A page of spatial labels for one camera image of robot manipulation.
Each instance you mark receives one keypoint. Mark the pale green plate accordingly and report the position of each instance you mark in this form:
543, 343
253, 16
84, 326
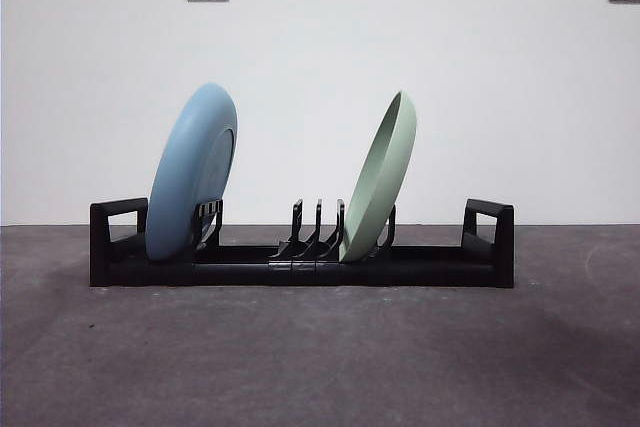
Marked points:
380, 187

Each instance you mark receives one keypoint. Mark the light blue plate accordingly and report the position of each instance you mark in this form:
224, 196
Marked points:
185, 172

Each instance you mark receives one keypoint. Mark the black plate rack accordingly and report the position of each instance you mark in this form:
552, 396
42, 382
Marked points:
425, 272

